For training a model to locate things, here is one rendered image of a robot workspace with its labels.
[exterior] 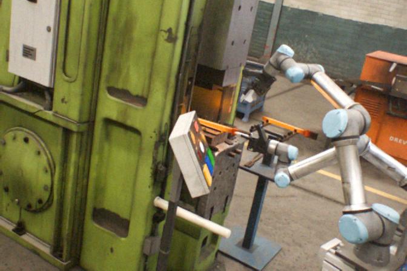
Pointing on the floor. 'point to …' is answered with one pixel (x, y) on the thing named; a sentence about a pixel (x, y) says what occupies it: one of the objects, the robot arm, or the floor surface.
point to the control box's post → (169, 221)
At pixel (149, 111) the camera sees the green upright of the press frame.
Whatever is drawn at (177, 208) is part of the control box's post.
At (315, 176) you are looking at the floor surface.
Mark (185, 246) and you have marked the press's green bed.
